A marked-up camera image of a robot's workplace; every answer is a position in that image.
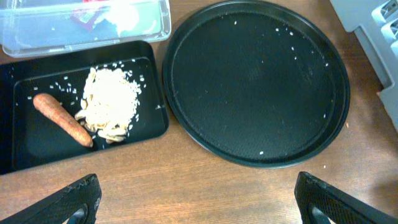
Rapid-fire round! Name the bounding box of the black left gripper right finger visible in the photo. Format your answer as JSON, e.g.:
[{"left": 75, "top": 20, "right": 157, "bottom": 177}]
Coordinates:
[{"left": 294, "top": 172, "right": 397, "bottom": 224}]

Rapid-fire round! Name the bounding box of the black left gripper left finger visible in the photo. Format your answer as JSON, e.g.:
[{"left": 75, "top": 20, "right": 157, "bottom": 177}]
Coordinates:
[{"left": 1, "top": 174, "right": 102, "bottom": 224}]

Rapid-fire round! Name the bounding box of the orange carrot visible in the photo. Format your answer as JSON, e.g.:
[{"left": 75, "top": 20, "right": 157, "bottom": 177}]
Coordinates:
[{"left": 33, "top": 93, "right": 93, "bottom": 147}]

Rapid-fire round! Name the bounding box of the peanut shells and rice pile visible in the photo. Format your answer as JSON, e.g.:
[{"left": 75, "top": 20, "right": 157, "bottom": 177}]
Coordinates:
[{"left": 75, "top": 67, "right": 142, "bottom": 144}]

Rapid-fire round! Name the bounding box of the red snack wrapper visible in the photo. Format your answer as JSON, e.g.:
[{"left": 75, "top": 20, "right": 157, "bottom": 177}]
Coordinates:
[{"left": 70, "top": 0, "right": 106, "bottom": 32}]

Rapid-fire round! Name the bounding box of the white tissue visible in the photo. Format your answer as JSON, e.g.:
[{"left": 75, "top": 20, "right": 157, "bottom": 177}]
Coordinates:
[{"left": 93, "top": 0, "right": 156, "bottom": 37}]

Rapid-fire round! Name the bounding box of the clear plastic waste bin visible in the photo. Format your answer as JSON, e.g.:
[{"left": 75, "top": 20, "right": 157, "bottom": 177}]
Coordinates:
[{"left": 1, "top": 0, "right": 172, "bottom": 58}]

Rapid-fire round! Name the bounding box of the grey dishwasher rack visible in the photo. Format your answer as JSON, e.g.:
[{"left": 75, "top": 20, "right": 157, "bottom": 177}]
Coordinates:
[{"left": 330, "top": 0, "right": 397, "bottom": 128}]

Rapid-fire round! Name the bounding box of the black rectangular tray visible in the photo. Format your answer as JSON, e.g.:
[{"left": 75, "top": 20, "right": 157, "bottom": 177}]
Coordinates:
[{"left": 1, "top": 41, "right": 169, "bottom": 174}]

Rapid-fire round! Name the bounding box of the round black serving tray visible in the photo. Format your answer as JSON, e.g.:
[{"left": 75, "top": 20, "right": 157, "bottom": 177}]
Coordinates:
[{"left": 162, "top": 1, "right": 350, "bottom": 168}]

